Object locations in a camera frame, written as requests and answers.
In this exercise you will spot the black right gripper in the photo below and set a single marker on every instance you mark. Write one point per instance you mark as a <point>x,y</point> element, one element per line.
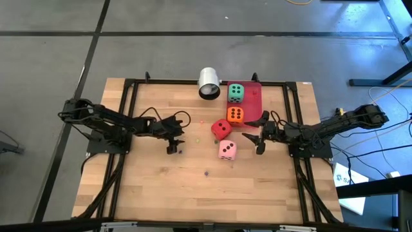
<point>272,130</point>

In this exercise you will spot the black desk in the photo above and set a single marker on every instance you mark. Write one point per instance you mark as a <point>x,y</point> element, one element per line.
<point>370,188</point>

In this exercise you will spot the white box with blue logo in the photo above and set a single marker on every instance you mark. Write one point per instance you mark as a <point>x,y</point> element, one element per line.
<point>344,175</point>

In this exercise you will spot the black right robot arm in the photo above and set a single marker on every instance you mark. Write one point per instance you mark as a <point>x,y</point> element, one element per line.
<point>338,124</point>

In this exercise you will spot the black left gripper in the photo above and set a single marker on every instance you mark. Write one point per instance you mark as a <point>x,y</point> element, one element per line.
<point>164,127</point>

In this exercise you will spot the yellow power strip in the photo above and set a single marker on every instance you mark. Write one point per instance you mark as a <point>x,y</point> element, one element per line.
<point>340,112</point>

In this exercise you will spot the black aluminium table frame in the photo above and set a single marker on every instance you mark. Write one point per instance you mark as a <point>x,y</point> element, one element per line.
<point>161,81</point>

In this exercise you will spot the large pink foam die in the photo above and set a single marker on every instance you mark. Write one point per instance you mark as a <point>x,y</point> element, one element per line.
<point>227,154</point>

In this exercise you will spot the red translucent plastic bin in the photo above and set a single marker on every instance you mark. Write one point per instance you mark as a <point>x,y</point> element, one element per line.
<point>254,109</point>

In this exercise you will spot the large teal foam die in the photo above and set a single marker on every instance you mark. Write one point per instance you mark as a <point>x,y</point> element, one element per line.
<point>230,96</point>

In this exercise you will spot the large red foam die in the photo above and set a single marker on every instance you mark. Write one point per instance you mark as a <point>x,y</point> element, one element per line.
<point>222,130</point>

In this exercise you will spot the black camera mounting beam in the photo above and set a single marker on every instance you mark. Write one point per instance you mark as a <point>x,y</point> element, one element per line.
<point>48,225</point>

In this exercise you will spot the black table leg stand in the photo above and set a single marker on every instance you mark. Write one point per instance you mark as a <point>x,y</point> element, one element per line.
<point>370,82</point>

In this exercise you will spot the large orange foam die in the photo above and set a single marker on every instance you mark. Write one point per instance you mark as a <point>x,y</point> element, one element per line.
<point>230,120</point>

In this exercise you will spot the white power adapter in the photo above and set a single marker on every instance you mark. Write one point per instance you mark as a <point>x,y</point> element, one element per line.
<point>393,174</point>

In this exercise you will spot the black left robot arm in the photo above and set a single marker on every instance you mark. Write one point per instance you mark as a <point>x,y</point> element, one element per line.
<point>106,119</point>

